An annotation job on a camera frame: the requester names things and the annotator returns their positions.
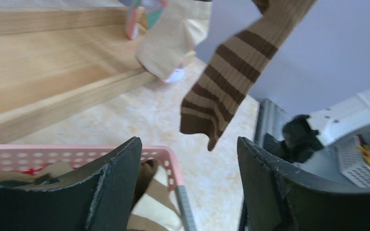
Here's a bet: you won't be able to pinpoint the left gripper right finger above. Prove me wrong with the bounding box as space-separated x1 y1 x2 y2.
237 137 370 231

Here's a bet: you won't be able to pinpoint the striped socks in basket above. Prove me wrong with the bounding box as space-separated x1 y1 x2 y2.
0 159 183 231

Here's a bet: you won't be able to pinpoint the pink sock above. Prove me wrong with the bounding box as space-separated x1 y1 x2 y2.
125 0 185 83

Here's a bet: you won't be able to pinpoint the wooden rack stand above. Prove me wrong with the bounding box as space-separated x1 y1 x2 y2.
0 7 154 144

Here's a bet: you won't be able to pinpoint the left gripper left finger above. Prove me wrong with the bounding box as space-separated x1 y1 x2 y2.
0 137 142 231

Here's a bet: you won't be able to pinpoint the cream brown wide-striped sock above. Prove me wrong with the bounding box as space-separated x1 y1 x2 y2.
135 0 212 83

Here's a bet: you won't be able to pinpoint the pink plastic basket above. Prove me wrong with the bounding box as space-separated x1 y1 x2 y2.
0 144 197 231

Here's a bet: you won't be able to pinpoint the tan brown striped sock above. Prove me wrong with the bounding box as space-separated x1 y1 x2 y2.
180 0 315 151

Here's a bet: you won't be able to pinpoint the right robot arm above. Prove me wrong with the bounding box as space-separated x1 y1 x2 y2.
255 89 370 189

